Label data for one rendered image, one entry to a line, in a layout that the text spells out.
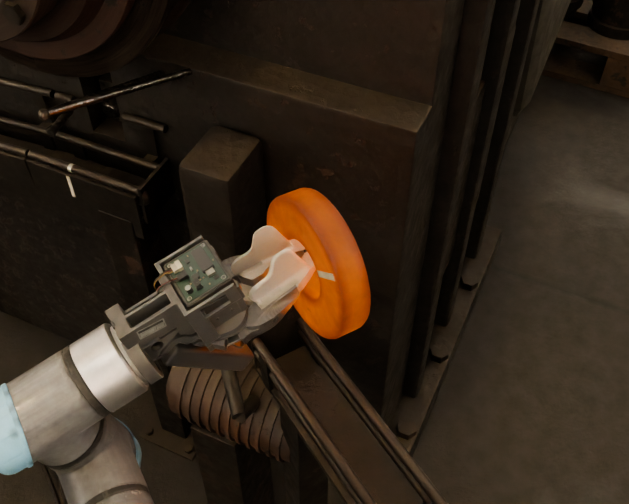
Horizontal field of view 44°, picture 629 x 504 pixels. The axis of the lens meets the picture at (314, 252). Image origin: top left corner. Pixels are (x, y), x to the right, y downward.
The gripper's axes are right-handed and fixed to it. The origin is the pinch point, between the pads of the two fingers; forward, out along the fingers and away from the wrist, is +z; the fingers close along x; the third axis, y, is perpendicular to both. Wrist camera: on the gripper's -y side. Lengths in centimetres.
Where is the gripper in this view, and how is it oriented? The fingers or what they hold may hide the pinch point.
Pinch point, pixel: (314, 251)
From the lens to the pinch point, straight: 77.2
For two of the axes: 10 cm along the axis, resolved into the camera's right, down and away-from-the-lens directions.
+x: -5.0, -6.4, 5.8
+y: -2.2, -5.5, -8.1
